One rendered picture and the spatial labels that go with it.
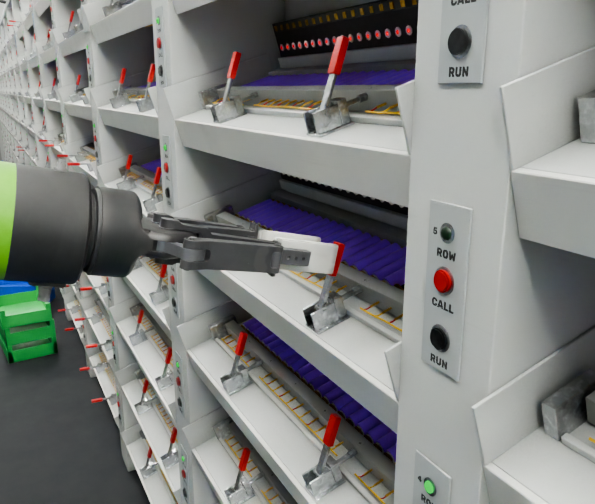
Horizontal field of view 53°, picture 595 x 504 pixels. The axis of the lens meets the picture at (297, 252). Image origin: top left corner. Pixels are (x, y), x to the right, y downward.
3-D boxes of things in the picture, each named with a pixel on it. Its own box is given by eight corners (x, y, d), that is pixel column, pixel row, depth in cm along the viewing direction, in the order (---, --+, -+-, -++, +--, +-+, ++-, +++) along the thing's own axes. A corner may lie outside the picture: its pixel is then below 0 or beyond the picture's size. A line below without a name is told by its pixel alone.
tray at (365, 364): (408, 444, 50) (385, 352, 47) (189, 264, 102) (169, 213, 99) (572, 336, 57) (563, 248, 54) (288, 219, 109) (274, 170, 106)
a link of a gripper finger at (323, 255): (273, 236, 56) (277, 238, 56) (335, 243, 60) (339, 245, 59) (268, 267, 57) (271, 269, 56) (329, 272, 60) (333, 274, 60)
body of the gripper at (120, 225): (72, 260, 54) (171, 268, 58) (87, 287, 47) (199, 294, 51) (83, 178, 53) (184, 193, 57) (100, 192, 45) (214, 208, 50)
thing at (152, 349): (184, 442, 121) (160, 387, 116) (121, 336, 173) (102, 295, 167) (270, 393, 128) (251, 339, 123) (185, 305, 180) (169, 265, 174)
